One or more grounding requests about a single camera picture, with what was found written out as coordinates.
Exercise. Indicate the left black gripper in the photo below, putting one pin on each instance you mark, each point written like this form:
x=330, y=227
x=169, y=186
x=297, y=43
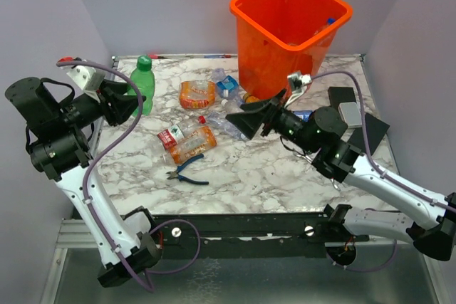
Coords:
x=120, y=105

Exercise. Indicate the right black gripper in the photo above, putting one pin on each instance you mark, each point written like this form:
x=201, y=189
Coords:
x=250, y=122

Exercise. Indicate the green plastic bottle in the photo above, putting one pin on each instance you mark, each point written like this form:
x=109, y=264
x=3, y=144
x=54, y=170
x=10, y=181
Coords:
x=144, y=79

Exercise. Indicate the blue label slim bottle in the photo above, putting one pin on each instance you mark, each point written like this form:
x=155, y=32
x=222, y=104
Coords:
x=303, y=114

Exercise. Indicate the clear water bottle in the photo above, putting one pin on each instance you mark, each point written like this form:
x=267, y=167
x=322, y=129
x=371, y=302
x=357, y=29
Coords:
x=217, y=119

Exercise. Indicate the Pepsi bottle blue cap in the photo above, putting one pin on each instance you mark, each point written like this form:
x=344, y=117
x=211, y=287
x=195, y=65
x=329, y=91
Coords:
x=328, y=23

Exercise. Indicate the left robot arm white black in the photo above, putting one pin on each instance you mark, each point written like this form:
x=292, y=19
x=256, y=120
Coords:
x=61, y=151

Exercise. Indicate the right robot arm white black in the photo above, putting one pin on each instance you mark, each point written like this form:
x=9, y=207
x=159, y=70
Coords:
x=424, y=218

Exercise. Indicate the orange plastic bin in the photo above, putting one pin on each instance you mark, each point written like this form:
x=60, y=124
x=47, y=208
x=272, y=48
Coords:
x=276, y=38

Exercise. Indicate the orange juice small bottle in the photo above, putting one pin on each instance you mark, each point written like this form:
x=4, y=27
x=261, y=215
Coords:
x=248, y=98

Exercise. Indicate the light blue label bottle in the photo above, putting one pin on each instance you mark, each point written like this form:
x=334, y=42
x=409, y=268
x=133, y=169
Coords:
x=226, y=86

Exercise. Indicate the red marker pen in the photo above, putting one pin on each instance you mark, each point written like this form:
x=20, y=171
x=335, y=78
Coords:
x=156, y=57

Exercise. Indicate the red white label bottle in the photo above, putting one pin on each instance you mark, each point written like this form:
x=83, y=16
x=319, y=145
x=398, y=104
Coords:
x=176, y=133

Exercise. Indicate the black flat box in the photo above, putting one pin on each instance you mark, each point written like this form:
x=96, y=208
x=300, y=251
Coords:
x=338, y=95

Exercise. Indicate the blue red pen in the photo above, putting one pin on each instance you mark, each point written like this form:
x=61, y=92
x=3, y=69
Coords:
x=216, y=56

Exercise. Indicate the grey small case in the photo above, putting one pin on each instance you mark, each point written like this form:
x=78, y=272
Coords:
x=350, y=114

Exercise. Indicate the silver wrench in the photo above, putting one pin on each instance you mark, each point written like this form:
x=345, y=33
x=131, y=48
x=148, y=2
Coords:
x=334, y=185

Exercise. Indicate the black square pad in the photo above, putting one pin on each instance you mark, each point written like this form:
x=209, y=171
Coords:
x=376, y=130

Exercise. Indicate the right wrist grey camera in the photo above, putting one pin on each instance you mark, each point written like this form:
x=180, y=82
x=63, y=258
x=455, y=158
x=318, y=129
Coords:
x=298, y=83

